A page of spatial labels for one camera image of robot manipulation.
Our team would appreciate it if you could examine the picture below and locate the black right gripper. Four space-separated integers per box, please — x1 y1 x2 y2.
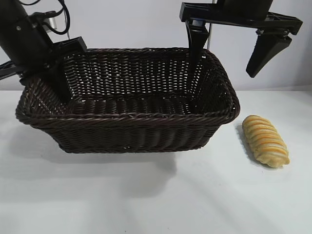
179 0 304 78

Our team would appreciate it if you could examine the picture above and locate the long twisted golden bread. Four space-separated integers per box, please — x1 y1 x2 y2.
241 115 291 169

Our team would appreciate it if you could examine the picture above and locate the dark brown woven basket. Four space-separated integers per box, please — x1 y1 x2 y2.
15 47 241 154

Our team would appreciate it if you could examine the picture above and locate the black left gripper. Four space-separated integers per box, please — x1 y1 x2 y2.
0 36 87 103

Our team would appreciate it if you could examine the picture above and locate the silver background pole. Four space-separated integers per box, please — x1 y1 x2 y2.
206 0 216 51

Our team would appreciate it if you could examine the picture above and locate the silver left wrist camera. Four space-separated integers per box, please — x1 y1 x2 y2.
44 16 59 32

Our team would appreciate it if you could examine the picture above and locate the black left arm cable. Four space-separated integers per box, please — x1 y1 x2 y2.
19 0 72 35

